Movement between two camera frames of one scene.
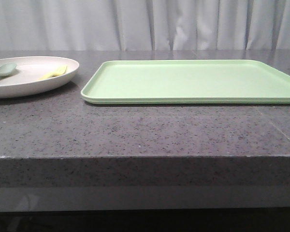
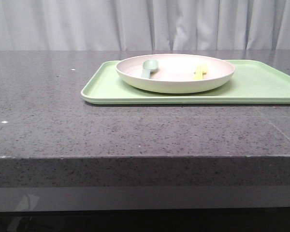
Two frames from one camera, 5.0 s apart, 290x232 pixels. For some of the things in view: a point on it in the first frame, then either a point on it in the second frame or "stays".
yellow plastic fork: [60, 72] to [199, 73]
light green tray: [191, 81] stays
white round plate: [24, 79] to [175, 73]
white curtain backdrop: [144, 25] stays
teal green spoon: [4, 69] to [149, 66]
